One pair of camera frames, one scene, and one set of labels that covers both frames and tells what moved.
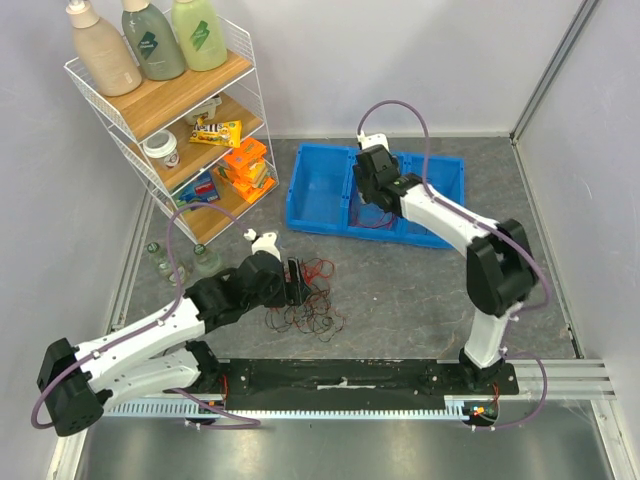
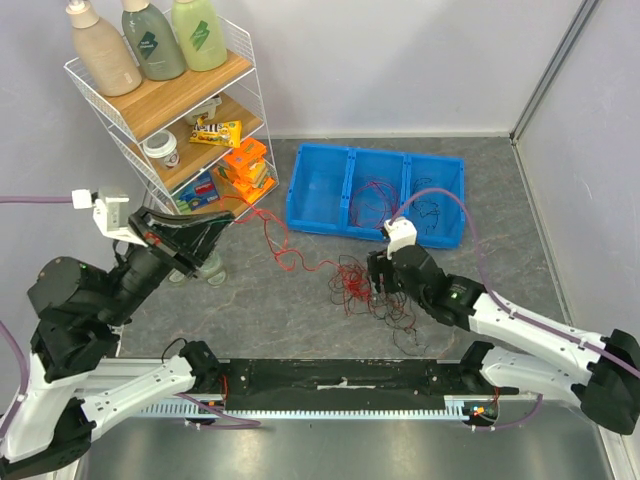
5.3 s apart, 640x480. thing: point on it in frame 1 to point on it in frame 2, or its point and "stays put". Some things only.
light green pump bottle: (198, 28) stays put
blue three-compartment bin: (322, 195) stays put
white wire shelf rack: (200, 140) stays put
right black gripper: (364, 189) to (382, 273)
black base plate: (352, 385) stays put
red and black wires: (314, 314) to (350, 282)
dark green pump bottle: (153, 40) stays put
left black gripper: (293, 293) to (199, 234)
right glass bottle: (207, 263) stays put
